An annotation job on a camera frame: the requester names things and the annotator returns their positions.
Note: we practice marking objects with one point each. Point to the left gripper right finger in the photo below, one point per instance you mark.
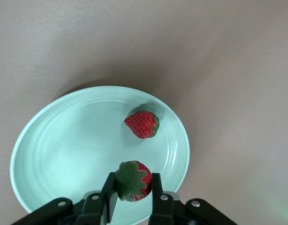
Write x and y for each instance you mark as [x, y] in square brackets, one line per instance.
[162, 211]

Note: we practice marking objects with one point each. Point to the light green round plate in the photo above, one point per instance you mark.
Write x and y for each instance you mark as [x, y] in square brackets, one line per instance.
[76, 140]

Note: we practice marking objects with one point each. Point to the brown table cover cloth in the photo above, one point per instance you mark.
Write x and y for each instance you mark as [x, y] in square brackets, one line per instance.
[205, 47]

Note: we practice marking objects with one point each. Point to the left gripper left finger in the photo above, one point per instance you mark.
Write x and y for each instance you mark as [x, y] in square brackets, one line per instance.
[94, 211]

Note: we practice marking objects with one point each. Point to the red strawberry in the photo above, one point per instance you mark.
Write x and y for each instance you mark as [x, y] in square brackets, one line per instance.
[130, 180]
[140, 125]

